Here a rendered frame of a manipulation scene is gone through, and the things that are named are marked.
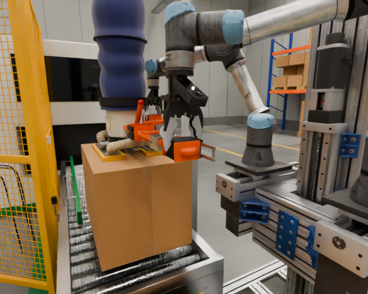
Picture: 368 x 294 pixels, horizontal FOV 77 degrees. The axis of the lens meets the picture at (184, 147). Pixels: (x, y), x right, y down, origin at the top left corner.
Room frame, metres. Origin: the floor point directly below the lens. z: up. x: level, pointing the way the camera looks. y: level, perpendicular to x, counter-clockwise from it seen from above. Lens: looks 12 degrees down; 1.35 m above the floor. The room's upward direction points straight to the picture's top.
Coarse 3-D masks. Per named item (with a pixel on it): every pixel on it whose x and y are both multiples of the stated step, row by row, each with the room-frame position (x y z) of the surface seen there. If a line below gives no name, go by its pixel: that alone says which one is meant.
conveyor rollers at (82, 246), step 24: (72, 192) 1.92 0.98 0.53; (72, 216) 1.46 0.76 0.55; (72, 240) 1.20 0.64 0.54; (72, 264) 1.02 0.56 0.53; (96, 264) 1.00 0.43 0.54; (144, 264) 1.01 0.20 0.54; (168, 264) 0.99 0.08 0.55; (192, 264) 1.03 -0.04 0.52; (72, 288) 0.86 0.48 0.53; (96, 288) 0.85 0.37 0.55; (120, 288) 0.87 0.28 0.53
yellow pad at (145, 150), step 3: (141, 147) 1.13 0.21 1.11; (144, 147) 1.12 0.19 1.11; (147, 147) 1.12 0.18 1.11; (138, 150) 1.12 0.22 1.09; (141, 150) 1.08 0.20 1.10; (144, 150) 1.06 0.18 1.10; (147, 150) 1.05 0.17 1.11; (150, 150) 1.05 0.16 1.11; (153, 150) 1.06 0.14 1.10; (156, 150) 1.06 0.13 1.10; (144, 153) 1.04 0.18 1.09; (147, 153) 1.02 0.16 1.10; (150, 153) 1.03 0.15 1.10; (153, 153) 1.04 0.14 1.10; (156, 153) 1.04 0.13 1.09; (159, 153) 1.05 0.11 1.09; (147, 156) 1.02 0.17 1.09
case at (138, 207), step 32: (96, 160) 0.96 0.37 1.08; (128, 160) 0.96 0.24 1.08; (160, 160) 0.95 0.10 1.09; (96, 192) 0.78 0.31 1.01; (128, 192) 0.84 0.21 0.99; (160, 192) 0.90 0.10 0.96; (96, 224) 0.82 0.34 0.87; (128, 224) 0.83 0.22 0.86; (160, 224) 0.89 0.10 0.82; (128, 256) 0.83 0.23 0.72
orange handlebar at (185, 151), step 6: (156, 120) 1.46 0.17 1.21; (162, 120) 1.28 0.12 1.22; (126, 126) 1.03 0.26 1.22; (138, 132) 0.86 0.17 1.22; (144, 132) 0.80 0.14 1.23; (150, 132) 0.80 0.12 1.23; (156, 132) 0.81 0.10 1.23; (144, 138) 0.81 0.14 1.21; (180, 150) 0.57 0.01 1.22; (186, 150) 0.56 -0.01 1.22; (192, 150) 0.57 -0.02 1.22; (198, 150) 0.58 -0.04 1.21
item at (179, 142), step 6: (162, 138) 0.63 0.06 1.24; (174, 138) 0.63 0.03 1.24; (180, 138) 0.63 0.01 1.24; (186, 138) 0.63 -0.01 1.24; (192, 138) 0.63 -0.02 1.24; (162, 144) 0.63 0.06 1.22; (174, 144) 0.57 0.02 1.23; (180, 144) 0.57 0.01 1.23; (186, 144) 0.58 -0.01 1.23; (192, 144) 0.59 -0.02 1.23; (198, 144) 0.59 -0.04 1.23; (162, 150) 0.63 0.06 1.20; (168, 150) 0.63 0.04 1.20; (174, 150) 0.57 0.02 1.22; (168, 156) 0.61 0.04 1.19; (174, 156) 0.57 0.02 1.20; (180, 156) 0.57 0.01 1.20; (186, 156) 0.58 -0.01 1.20; (192, 156) 0.59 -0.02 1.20; (198, 156) 0.59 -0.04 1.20
